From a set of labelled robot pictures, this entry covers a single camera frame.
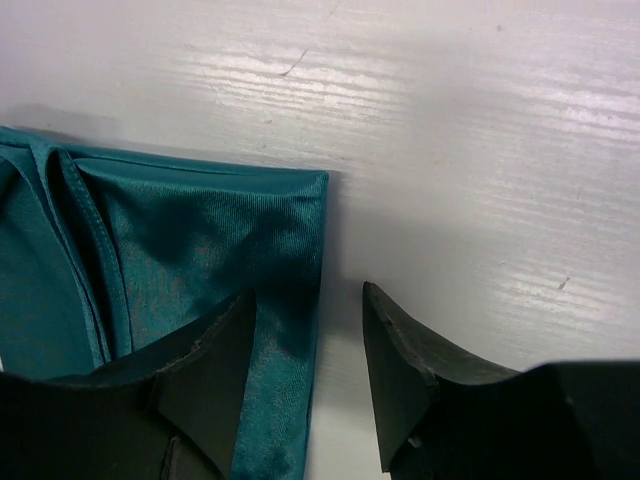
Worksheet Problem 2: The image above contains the teal cloth napkin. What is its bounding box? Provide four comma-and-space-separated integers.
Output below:
1, 128, 329, 479

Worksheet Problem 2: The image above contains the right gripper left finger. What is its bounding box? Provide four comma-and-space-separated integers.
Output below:
89, 288, 259, 479

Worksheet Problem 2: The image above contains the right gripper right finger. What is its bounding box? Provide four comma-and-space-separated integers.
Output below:
362, 282, 518, 473

